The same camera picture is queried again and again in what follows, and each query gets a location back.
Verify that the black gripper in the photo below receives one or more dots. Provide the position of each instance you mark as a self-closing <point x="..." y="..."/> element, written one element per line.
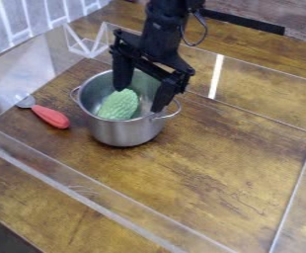
<point x="154" y="46"/>

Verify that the green bitter gourd toy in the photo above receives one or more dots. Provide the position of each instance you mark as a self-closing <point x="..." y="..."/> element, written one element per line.
<point x="119" y="105"/>

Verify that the silver metal pot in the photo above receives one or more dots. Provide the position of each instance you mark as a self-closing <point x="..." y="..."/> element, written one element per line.
<point x="127" y="132"/>

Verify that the black strip on table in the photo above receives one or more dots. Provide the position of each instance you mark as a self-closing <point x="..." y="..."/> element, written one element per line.
<point x="245" y="22"/>

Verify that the clear acrylic triangle bracket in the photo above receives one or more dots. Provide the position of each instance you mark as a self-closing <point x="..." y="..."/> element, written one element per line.
<point x="83" y="46"/>

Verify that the red handled spatula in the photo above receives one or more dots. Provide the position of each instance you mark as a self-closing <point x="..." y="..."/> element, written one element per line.
<point x="55" y="118"/>

